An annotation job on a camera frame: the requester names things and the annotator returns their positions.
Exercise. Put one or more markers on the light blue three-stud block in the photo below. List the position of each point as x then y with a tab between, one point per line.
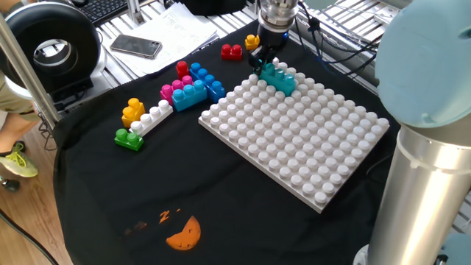
187	101

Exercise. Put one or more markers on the white four-stud block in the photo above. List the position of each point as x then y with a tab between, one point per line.
151	119

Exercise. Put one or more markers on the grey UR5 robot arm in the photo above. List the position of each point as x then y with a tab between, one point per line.
423	184

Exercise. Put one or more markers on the red two-stud block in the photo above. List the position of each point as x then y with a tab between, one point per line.
231	53

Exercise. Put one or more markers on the teal four-stud block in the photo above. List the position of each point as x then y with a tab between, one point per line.
283	86

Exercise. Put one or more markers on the black keyboard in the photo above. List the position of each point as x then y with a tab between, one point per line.
103	9

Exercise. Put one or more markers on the short aluminium post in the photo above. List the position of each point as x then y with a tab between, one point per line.
135	11

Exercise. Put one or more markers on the yellow two-stud block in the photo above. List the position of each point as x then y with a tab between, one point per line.
130	116

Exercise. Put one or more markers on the green yellow sneaker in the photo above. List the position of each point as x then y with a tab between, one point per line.
20	163

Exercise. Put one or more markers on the green two-stud block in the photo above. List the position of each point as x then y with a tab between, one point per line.
129	141

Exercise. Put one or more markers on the white paper sheets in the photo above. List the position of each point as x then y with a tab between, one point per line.
176	33

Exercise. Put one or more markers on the red single-stud block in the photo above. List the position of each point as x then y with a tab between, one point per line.
182	71

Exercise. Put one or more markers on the bare person leg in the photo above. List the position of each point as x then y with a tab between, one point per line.
14	129

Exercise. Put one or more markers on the aluminium frame post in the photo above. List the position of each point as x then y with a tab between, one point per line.
30	73

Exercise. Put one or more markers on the white studded baseplate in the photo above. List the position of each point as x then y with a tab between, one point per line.
294	147

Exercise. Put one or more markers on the black caster wheel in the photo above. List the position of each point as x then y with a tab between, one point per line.
10	184

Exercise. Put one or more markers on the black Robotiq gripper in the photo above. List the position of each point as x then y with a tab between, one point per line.
272	40

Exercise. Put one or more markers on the black bulky object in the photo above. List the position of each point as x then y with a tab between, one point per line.
209	5

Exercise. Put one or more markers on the dark blue four-stud block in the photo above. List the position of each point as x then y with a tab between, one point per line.
211	82

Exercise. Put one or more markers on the black smartphone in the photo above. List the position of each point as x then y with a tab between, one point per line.
136	46

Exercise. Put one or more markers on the magenta three-stud block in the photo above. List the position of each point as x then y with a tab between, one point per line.
167	94

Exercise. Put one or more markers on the khaki shorts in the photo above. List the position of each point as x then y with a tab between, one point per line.
11	99

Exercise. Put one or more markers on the yellow four-stud block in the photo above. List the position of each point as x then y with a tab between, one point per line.
252	43

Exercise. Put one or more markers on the black cloth with orange print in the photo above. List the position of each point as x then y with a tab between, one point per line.
184	184

